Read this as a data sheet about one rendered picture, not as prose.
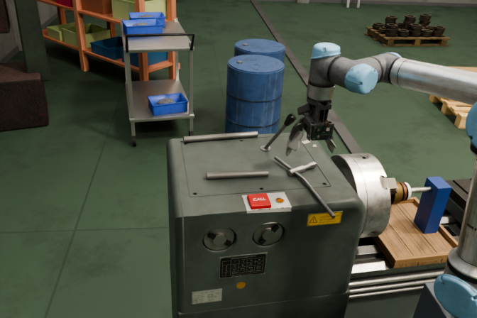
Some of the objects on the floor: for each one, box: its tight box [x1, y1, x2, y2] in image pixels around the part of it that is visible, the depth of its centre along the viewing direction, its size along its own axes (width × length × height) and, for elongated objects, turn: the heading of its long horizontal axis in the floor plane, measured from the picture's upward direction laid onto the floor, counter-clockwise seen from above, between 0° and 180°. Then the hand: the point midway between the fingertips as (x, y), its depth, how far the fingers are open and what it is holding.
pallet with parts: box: [364, 13, 451, 47], centre depth 785 cm, size 84×127×44 cm, turn 94°
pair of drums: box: [225, 39, 285, 134], centre depth 434 cm, size 66×108×80 cm, turn 3°
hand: (308, 153), depth 136 cm, fingers open, 14 cm apart
